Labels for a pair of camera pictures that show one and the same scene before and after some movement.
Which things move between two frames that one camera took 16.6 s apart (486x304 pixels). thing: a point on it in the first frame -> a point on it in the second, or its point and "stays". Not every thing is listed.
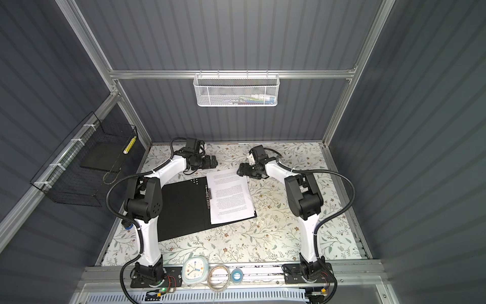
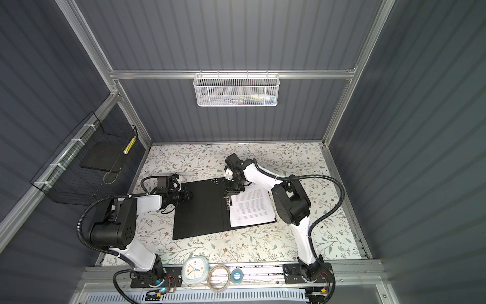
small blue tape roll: (236, 276) stays
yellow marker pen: (126, 150) stays
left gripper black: (207, 165) -> (185, 195)
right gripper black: (245, 168) -> (228, 188)
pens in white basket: (251, 99) stays
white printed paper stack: (231, 197) -> (253, 205)
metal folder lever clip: (208, 196) -> (227, 198)
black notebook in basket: (106, 156) stays
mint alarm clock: (195, 270) stays
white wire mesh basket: (236, 90) stays
